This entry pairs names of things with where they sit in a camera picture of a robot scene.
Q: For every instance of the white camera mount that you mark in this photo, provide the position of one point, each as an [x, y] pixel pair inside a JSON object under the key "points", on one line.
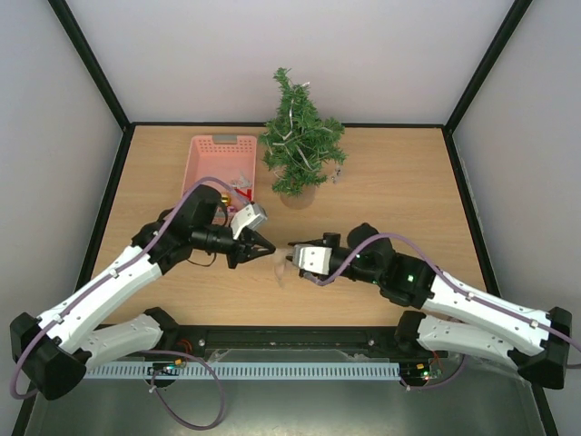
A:
{"points": [[317, 259], [239, 221]]}

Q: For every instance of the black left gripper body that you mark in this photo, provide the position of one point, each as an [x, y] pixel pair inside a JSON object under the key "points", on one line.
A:
{"points": [[234, 258]]}

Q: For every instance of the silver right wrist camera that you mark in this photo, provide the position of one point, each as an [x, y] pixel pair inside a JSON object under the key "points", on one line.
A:
{"points": [[297, 255]]}

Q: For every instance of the small green christmas tree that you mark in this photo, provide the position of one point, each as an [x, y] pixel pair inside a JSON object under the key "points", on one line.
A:
{"points": [[299, 136]]}

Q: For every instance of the pink perforated plastic basket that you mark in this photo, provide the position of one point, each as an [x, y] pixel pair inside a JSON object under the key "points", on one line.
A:
{"points": [[221, 156]]}

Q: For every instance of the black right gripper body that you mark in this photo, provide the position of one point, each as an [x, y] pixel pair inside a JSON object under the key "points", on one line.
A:
{"points": [[327, 241]]}

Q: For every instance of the light blue slotted cable duct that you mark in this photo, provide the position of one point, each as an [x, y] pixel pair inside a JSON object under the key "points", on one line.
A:
{"points": [[250, 371]]}

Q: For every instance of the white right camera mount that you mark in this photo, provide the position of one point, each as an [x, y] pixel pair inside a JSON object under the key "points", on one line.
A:
{"points": [[317, 259]]}

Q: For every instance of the silver glitter star ornament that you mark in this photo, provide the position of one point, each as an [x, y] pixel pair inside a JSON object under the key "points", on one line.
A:
{"points": [[241, 182]]}

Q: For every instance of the red ribbon bow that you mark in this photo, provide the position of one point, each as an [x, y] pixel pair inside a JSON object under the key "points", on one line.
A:
{"points": [[244, 195]]}

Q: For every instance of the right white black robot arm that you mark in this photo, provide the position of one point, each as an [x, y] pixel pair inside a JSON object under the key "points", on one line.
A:
{"points": [[441, 312]]}

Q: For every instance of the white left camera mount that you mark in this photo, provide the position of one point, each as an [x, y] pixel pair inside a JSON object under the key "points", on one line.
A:
{"points": [[239, 221]]}

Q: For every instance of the clear plastic battery box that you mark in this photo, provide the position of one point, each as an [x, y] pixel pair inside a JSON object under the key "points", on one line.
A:
{"points": [[335, 178]]}

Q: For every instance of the round wooden tree base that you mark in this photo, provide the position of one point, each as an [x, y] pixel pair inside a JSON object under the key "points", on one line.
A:
{"points": [[298, 202]]}

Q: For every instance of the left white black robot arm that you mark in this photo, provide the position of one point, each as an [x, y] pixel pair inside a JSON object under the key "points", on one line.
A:
{"points": [[56, 348]]}

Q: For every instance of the black front frame rail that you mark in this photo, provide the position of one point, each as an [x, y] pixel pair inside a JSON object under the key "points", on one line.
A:
{"points": [[272, 338]]}

